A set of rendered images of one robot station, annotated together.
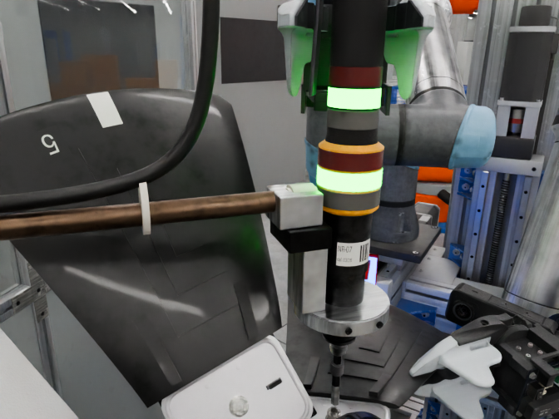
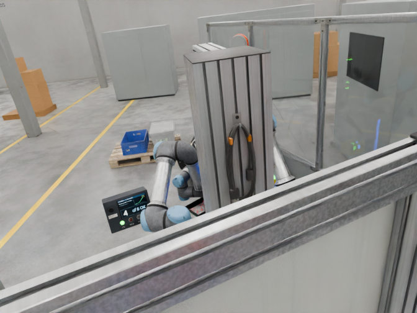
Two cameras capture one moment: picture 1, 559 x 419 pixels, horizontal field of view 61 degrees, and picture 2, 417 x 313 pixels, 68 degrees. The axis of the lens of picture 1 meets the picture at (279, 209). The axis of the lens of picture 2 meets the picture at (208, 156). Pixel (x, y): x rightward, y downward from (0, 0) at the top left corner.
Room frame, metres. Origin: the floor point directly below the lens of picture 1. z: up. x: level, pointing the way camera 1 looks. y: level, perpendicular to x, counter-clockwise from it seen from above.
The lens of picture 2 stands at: (2.04, -1.35, 2.16)
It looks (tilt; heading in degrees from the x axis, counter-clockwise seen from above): 25 degrees down; 143
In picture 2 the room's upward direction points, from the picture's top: 7 degrees counter-clockwise
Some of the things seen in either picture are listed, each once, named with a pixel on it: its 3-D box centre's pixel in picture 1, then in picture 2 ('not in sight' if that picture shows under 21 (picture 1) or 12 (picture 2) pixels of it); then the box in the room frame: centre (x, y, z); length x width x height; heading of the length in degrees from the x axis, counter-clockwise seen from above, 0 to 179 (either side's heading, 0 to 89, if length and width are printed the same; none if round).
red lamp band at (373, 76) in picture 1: (355, 76); not in sight; (0.31, -0.05, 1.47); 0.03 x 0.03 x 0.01
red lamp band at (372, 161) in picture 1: (350, 155); not in sight; (0.31, -0.05, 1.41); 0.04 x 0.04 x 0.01
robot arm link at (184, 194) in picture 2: not in sight; (185, 192); (0.50, -0.41, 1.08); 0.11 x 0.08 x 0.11; 39
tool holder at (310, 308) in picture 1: (332, 252); not in sight; (0.31, -0.04, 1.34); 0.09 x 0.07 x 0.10; 110
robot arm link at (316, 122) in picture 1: (349, 134); not in sight; (0.59, -0.09, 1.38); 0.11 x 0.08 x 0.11; 82
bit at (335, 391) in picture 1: (336, 376); not in sight; (0.31, -0.05, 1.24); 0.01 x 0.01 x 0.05
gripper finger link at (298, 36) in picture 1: (297, 51); not in sight; (0.33, -0.01, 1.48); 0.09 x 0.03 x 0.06; 159
